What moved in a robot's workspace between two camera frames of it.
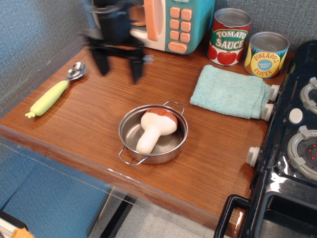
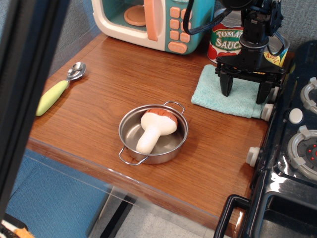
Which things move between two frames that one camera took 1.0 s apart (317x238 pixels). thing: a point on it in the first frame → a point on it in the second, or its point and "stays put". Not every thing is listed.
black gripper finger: (136, 57) → (264, 89)
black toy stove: (283, 195) stays put
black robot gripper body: (112, 36) → (250, 62)
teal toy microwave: (180, 27) stays put
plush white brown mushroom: (155, 122) stays put
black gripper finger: (101, 56) → (227, 81)
